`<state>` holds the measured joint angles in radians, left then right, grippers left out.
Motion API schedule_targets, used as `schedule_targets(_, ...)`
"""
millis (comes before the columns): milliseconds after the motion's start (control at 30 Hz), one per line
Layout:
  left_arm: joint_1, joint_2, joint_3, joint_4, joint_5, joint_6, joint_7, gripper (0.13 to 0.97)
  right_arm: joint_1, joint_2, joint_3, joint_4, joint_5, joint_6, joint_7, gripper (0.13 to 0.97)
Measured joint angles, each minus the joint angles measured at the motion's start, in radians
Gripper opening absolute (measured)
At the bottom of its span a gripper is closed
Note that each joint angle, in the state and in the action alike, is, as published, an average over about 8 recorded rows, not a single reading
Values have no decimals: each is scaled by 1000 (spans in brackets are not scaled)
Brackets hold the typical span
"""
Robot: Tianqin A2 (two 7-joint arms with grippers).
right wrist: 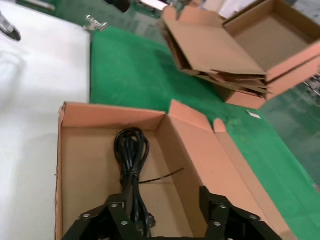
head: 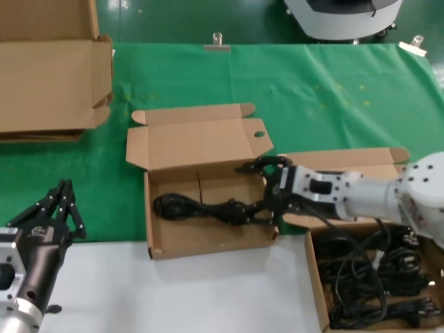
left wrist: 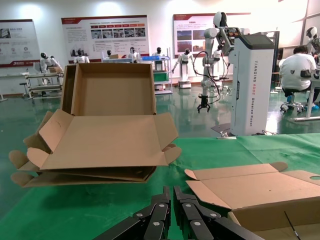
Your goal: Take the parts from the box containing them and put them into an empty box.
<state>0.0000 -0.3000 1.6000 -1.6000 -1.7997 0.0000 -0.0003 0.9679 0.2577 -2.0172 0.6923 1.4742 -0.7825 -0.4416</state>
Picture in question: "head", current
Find green table cloth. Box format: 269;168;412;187
0;41;444;244

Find thin black robot arm cable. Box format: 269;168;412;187
298;203;391;327

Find white wheeled robot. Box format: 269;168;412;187
281;0;405;45

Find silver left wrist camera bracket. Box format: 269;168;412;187
0;227;28;306

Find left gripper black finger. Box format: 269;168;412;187
6;178;70;230
58;179;88;241

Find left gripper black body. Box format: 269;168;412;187
15;219;74;314

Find open cardboard box with hole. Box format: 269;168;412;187
273;146;444;330
124;102;280;261

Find large open cardboard box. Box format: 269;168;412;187
0;0;114;133

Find flattened cardboard box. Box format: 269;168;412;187
0;90;114;139

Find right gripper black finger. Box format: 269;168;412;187
242;199;279;227
234;155;293;178

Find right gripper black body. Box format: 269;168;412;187
264;164;302;223

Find metal binder clip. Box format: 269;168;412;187
203;31;232;53
398;34;427;57

